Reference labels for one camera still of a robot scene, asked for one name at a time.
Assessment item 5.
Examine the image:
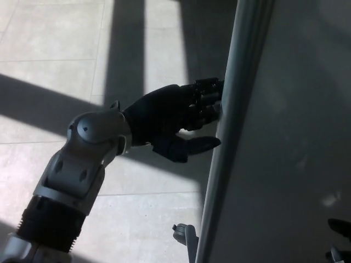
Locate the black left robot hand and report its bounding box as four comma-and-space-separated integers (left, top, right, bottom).
122, 77, 225, 164

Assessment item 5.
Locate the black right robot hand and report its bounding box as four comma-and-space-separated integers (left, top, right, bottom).
325, 218, 351, 263

